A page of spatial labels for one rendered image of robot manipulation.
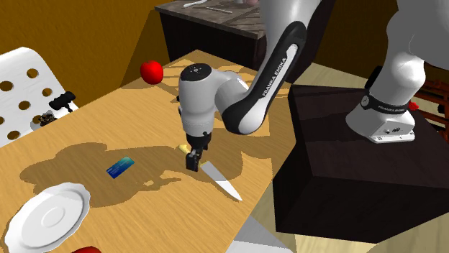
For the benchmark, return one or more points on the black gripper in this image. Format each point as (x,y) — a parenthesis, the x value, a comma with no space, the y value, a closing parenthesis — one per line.
(199,141)

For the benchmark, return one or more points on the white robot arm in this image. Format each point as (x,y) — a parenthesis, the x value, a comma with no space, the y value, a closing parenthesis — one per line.
(200,94)

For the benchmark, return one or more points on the wooden table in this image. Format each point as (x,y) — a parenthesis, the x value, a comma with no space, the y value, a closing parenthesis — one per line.
(147,217)

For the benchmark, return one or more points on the blue card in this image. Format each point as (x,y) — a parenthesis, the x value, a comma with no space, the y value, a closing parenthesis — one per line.
(120,167)

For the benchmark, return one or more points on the red apple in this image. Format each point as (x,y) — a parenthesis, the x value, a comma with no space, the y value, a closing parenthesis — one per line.
(151,72)

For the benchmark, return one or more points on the dark cabinet with stone top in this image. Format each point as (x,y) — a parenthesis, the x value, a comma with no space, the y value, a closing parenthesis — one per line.
(210,38)

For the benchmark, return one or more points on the red round fruit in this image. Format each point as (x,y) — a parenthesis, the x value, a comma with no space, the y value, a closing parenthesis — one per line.
(87,250)

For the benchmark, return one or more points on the black small object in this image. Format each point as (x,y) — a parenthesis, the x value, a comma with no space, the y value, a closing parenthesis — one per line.
(62,101)

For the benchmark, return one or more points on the dark brown small object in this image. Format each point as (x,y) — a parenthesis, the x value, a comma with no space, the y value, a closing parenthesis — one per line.
(46,118)

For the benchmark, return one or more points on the white scalloped plate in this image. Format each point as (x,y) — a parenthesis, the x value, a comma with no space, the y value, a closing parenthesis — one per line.
(49,219)

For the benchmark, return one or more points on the dark robot stand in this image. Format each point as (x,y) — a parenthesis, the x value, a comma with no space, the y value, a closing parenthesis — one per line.
(350,182)

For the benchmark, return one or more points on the white perforated chair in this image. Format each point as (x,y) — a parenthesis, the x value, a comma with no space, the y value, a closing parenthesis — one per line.
(21,87)

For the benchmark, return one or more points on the red-brown wooden chair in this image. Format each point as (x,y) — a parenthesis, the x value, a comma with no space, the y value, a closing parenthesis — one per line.
(435,101)

